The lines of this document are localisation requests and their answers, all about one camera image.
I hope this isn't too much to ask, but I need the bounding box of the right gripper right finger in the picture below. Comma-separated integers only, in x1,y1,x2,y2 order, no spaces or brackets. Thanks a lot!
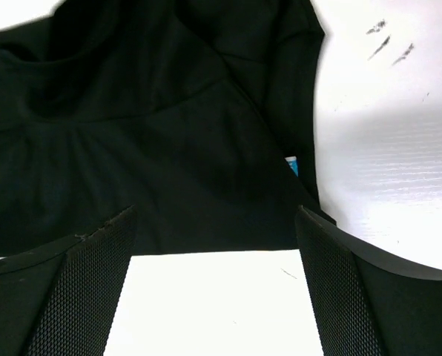
295,206,442,355

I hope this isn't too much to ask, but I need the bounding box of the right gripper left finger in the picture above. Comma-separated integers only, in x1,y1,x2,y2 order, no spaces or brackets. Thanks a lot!
0,207,136,356

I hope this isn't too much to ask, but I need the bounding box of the black t-shirt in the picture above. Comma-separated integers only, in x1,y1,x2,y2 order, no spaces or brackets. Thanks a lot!
0,1,324,256

